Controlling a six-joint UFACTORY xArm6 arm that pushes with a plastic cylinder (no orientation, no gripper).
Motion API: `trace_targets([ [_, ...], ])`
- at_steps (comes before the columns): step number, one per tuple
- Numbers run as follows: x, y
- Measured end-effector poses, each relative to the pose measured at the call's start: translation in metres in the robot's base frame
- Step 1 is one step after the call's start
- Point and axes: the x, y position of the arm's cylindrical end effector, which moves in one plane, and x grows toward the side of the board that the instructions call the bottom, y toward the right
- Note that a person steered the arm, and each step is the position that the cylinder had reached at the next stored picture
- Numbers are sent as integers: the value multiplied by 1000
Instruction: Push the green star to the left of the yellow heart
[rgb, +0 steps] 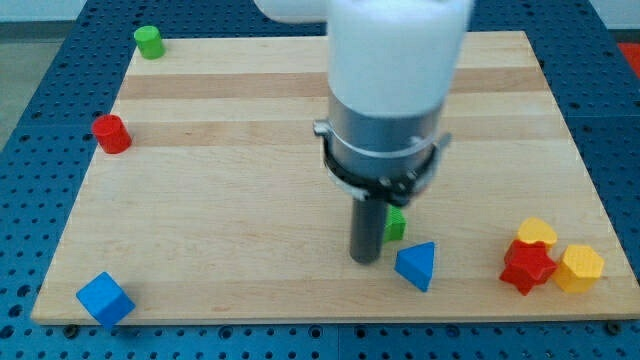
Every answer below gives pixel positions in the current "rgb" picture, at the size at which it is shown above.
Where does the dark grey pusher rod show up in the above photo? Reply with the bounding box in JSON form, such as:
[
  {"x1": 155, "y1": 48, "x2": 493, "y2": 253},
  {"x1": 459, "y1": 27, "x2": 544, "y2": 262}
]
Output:
[{"x1": 349, "y1": 200, "x2": 388, "y2": 264}]

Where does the red cylinder block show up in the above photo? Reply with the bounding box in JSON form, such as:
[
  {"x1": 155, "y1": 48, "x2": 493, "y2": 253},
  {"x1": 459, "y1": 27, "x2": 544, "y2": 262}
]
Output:
[{"x1": 91, "y1": 114, "x2": 132, "y2": 154}]

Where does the blue triangle block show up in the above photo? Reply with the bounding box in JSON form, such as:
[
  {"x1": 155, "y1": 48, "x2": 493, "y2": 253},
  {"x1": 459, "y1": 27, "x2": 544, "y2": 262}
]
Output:
[{"x1": 394, "y1": 242, "x2": 436, "y2": 292}]

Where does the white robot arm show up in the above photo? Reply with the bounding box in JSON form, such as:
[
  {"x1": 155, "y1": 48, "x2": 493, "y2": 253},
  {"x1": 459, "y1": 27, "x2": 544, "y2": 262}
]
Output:
[{"x1": 255, "y1": 0, "x2": 474, "y2": 264}]

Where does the wooden board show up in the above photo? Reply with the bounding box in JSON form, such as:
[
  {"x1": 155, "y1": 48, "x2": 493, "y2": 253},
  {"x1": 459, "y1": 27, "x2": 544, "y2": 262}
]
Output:
[{"x1": 31, "y1": 31, "x2": 639, "y2": 325}]

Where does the yellow hexagon block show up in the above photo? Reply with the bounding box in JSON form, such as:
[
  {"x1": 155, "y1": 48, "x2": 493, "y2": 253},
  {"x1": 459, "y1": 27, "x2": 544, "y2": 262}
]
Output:
[{"x1": 551, "y1": 244, "x2": 605, "y2": 293}]

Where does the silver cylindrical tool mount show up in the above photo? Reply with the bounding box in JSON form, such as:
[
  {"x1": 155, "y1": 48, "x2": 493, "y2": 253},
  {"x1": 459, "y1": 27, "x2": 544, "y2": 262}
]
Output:
[{"x1": 313, "y1": 94, "x2": 451, "y2": 207}]

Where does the green star block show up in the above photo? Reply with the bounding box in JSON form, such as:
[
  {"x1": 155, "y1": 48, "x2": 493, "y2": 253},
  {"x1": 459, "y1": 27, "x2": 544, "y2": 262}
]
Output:
[{"x1": 383, "y1": 206, "x2": 406, "y2": 243}]

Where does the red star block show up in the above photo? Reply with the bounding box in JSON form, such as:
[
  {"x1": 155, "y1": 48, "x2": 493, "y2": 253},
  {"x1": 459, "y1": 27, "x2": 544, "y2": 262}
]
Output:
[{"x1": 499, "y1": 239, "x2": 557, "y2": 296}]

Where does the blue perforated table frame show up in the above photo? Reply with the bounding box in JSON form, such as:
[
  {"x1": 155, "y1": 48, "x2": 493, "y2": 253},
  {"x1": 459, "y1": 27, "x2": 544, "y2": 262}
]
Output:
[{"x1": 1, "y1": 0, "x2": 639, "y2": 359}]

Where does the yellow heart block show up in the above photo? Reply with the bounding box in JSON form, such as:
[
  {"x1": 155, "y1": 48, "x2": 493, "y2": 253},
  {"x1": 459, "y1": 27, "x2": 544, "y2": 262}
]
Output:
[{"x1": 516, "y1": 217, "x2": 558, "y2": 250}]

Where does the blue cube block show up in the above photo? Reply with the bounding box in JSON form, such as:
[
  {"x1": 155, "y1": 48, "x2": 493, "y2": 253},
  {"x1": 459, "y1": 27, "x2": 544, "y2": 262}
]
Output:
[{"x1": 76, "y1": 272, "x2": 136, "y2": 329}]

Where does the green cylinder block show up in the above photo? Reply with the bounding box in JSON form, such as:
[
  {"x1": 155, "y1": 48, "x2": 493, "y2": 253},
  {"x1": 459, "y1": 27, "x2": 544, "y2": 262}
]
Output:
[{"x1": 133, "y1": 25, "x2": 165, "y2": 60}]

